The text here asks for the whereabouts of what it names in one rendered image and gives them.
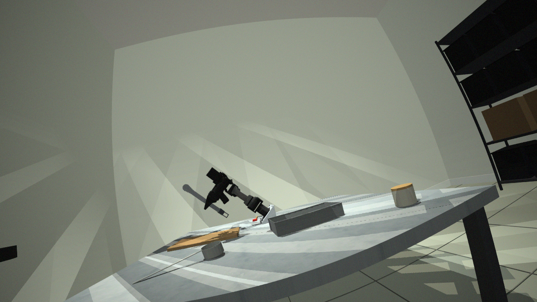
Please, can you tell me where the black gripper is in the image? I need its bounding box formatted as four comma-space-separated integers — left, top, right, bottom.
204, 183, 224, 210

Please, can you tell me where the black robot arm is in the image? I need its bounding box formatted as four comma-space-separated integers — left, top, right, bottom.
206, 167, 270, 218

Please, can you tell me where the grey cylindrical canister with wooden lid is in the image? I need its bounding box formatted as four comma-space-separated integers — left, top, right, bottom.
391, 183, 417, 207

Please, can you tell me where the light wooden board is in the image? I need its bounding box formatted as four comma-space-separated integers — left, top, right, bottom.
167, 227, 240, 252

